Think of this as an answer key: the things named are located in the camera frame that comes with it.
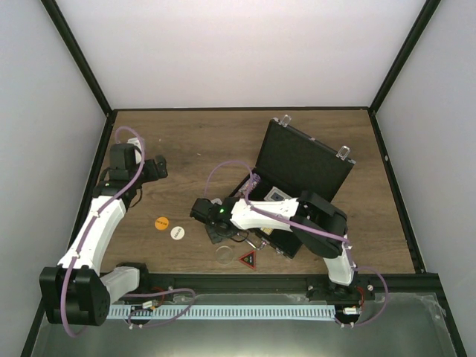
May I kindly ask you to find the white dealer button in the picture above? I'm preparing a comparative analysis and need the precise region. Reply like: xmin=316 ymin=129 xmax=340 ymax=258
xmin=170 ymin=226 xmax=185 ymax=240

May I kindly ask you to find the triangular all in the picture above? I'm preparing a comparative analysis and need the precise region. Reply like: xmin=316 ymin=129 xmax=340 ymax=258
xmin=239 ymin=250 xmax=257 ymax=270

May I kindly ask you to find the orange big blind button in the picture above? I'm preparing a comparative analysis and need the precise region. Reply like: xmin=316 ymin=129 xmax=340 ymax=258
xmin=154 ymin=216 xmax=170 ymax=231

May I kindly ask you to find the black poker case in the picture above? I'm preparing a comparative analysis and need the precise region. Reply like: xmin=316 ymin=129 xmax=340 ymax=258
xmin=226 ymin=114 xmax=357 ymax=260

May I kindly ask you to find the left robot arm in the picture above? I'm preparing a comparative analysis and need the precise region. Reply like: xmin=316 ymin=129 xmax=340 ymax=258
xmin=39 ymin=138 xmax=167 ymax=326

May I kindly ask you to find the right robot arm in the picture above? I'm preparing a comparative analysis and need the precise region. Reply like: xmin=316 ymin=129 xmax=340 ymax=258
xmin=190 ymin=191 xmax=357 ymax=300

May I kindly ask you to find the clear acrylic dealer puck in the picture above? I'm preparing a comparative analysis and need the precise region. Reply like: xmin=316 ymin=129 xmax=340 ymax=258
xmin=215 ymin=245 xmax=234 ymax=266

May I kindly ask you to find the white card deck box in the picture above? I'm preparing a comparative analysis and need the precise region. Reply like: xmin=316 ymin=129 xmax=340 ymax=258
xmin=263 ymin=187 xmax=291 ymax=202

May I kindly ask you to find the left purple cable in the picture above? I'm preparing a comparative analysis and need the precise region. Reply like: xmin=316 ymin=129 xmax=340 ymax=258
xmin=61 ymin=126 xmax=147 ymax=338

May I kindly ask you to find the purple cable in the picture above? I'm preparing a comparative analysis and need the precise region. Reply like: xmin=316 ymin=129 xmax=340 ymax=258
xmin=204 ymin=160 xmax=390 ymax=328
xmin=61 ymin=126 xmax=147 ymax=338

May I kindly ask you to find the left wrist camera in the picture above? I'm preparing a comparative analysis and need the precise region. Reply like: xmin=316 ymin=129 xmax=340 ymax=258
xmin=127 ymin=137 xmax=144 ymax=164

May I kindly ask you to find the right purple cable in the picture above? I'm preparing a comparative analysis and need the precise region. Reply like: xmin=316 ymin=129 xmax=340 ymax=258
xmin=204 ymin=160 xmax=390 ymax=328

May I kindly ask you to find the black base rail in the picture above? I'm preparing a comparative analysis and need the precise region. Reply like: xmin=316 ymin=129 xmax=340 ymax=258
xmin=146 ymin=273 xmax=443 ymax=294

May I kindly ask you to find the light blue slotted cable duct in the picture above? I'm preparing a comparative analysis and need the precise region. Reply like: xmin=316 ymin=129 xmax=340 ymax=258
xmin=107 ymin=305 xmax=335 ymax=321

